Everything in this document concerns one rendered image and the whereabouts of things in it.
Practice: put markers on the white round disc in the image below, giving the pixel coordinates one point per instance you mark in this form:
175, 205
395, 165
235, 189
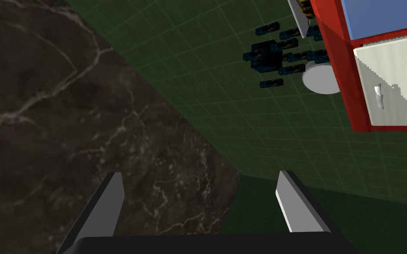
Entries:
320, 78

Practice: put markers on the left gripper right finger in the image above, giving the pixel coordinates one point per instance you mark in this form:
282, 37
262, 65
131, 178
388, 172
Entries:
300, 208

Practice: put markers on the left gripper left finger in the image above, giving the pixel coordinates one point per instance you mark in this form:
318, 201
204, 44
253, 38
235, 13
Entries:
103, 211

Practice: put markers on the dark blue block wall decoration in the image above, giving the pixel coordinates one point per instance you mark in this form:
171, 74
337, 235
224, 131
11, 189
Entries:
270, 56

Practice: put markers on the red cabinet with blue top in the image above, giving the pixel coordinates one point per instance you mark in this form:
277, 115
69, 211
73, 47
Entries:
344, 70

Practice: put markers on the white cabinet door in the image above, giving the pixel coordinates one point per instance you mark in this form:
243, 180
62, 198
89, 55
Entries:
394, 81

